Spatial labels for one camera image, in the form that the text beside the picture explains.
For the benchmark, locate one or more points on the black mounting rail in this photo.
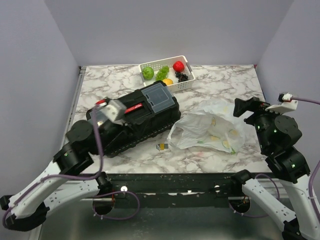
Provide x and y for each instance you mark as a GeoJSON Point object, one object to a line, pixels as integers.
{"type": "Point", "coordinates": [173, 190]}

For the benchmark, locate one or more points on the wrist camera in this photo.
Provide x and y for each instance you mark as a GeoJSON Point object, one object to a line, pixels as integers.
{"type": "Point", "coordinates": [286, 104]}
{"type": "Point", "coordinates": [112, 110]}

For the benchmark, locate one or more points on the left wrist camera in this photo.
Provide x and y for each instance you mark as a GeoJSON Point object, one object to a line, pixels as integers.
{"type": "Point", "coordinates": [112, 110]}

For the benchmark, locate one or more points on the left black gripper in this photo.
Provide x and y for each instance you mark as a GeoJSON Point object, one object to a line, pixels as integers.
{"type": "Point", "coordinates": [130, 130]}

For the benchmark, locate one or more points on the green fake grape bunch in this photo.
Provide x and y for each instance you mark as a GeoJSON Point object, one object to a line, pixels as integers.
{"type": "Point", "coordinates": [162, 73]}

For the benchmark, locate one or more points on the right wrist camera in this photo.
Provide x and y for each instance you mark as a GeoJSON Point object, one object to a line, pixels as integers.
{"type": "Point", "coordinates": [286, 104]}

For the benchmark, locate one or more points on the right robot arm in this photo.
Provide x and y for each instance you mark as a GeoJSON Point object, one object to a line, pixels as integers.
{"type": "Point", "coordinates": [277, 134]}

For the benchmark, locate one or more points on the red fake apple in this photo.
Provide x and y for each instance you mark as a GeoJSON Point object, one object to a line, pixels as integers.
{"type": "Point", "coordinates": [178, 66]}

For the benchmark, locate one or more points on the yellow fake lemon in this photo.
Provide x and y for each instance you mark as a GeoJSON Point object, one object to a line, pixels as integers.
{"type": "Point", "coordinates": [168, 81]}

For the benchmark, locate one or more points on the green fake guava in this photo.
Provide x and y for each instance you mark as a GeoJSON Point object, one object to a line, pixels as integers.
{"type": "Point", "coordinates": [148, 73]}

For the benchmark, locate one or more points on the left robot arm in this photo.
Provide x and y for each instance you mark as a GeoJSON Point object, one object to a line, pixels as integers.
{"type": "Point", "coordinates": [62, 183]}

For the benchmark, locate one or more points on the black plastic toolbox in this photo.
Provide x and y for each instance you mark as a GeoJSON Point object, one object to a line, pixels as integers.
{"type": "Point", "coordinates": [154, 110]}

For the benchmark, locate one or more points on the small yellow grey connector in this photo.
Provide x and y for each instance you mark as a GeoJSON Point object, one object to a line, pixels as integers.
{"type": "Point", "coordinates": [162, 146]}

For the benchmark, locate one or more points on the white lemon print plastic bag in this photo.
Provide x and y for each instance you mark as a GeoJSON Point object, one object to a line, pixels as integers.
{"type": "Point", "coordinates": [210, 125]}

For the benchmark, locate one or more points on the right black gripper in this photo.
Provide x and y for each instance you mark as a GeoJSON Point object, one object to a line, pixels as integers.
{"type": "Point", "coordinates": [253, 103]}

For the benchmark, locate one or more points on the dark purple fake grapes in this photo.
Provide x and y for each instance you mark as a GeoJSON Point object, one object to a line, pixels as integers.
{"type": "Point", "coordinates": [181, 77]}

